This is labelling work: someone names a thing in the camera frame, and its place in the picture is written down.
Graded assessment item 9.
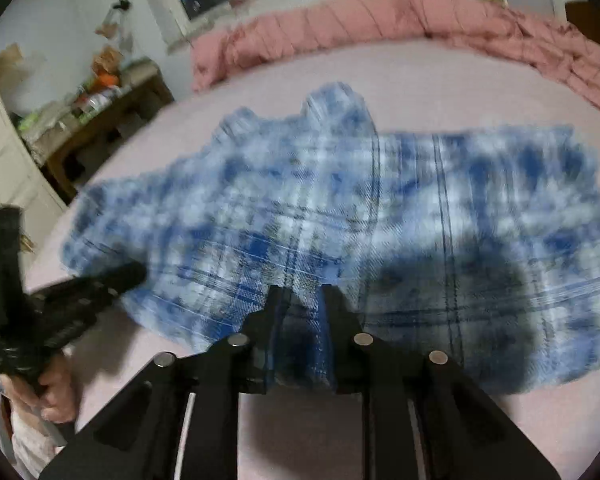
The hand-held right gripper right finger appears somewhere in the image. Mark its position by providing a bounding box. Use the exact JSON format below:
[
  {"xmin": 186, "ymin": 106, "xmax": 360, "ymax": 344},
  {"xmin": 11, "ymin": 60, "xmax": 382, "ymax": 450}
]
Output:
[{"xmin": 321, "ymin": 284, "xmax": 563, "ymax": 480}]

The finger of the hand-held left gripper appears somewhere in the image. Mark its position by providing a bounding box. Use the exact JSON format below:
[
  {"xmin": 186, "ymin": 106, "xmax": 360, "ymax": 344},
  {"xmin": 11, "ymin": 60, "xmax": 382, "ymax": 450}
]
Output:
[{"xmin": 25, "ymin": 261, "xmax": 149, "ymax": 357}]

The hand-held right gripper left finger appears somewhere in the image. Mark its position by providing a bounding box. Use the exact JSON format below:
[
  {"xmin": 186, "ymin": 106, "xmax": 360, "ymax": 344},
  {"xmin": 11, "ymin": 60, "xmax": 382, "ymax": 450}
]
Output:
[{"xmin": 39, "ymin": 284, "xmax": 292, "ymax": 480}]

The blue plaid shirt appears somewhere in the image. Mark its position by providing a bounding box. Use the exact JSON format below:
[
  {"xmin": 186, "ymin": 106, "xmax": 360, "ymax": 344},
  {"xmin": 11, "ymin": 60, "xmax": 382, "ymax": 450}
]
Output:
[{"xmin": 60, "ymin": 80, "xmax": 600, "ymax": 397}]

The person's left hand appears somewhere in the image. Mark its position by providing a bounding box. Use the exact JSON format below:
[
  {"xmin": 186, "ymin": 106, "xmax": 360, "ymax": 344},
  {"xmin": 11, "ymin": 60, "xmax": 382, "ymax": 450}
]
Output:
[{"xmin": 27, "ymin": 352, "xmax": 79, "ymax": 425}]

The wooden side table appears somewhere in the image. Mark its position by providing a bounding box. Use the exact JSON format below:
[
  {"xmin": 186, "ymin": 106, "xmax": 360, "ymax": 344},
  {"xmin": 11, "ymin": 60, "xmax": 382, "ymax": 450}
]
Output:
[{"xmin": 30, "ymin": 60, "xmax": 176, "ymax": 202}]

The pile of table clutter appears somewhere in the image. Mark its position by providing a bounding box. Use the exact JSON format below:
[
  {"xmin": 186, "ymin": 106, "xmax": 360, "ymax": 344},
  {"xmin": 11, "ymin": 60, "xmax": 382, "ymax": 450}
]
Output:
[{"xmin": 14, "ymin": 60, "xmax": 131, "ymax": 153}]

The bed with pink sheet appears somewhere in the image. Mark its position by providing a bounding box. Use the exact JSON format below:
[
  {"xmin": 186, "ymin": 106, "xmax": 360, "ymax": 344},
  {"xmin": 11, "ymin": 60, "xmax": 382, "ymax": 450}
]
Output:
[{"xmin": 20, "ymin": 42, "xmax": 600, "ymax": 480}]

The pink duvet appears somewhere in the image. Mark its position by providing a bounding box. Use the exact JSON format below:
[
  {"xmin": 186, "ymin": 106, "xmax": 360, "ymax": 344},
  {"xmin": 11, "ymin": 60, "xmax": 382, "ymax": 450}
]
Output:
[{"xmin": 190, "ymin": 0, "xmax": 600, "ymax": 127}]

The hanging wall bag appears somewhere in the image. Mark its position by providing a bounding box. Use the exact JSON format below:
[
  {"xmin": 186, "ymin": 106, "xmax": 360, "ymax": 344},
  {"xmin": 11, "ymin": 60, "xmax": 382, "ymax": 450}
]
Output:
[{"xmin": 96, "ymin": 0, "xmax": 133, "ymax": 51}]

